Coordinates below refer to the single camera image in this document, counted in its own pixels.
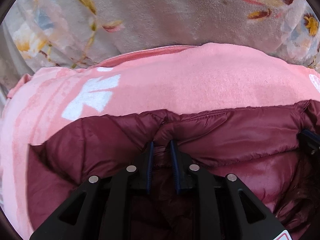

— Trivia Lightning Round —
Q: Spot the maroon quilted puffer jacket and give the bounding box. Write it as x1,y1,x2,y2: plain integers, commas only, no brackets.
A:
27,100,319,239

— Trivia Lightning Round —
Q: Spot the pink fleece blanket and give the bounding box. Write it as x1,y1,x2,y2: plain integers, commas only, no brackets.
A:
1,43,319,239

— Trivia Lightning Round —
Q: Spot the grey floral quilt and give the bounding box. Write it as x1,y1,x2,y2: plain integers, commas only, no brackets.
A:
0,0,320,91

